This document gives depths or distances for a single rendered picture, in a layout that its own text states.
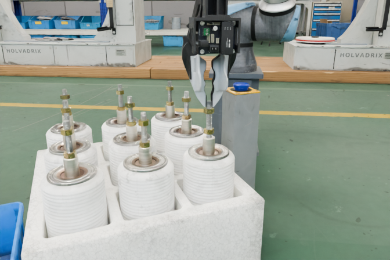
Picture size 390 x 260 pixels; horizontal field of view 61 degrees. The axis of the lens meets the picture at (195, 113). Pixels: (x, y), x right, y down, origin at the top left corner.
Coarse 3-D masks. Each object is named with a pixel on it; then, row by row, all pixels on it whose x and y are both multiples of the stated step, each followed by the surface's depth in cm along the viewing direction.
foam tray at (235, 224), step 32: (32, 192) 61; (256, 192) 61; (32, 224) 51; (128, 224) 51; (160, 224) 52; (192, 224) 54; (224, 224) 57; (256, 224) 59; (32, 256) 45; (64, 256) 47; (96, 256) 49; (128, 256) 51; (160, 256) 53; (192, 256) 56; (224, 256) 59; (256, 256) 61
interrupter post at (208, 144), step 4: (204, 136) 60; (212, 136) 60; (204, 140) 59; (208, 140) 59; (212, 140) 59; (204, 144) 59; (208, 144) 59; (212, 144) 59; (204, 148) 60; (208, 148) 59; (212, 148) 59; (204, 152) 60; (208, 152) 59; (212, 152) 60
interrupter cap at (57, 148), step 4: (76, 140) 65; (80, 140) 65; (84, 140) 65; (88, 140) 65; (52, 144) 63; (56, 144) 64; (60, 144) 64; (76, 144) 64; (80, 144) 64; (84, 144) 63; (88, 144) 64; (52, 148) 62; (56, 148) 62; (60, 148) 62; (76, 148) 62; (80, 148) 62; (84, 148) 61; (88, 148) 62; (52, 152) 60; (56, 152) 60; (60, 152) 60; (80, 152) 60
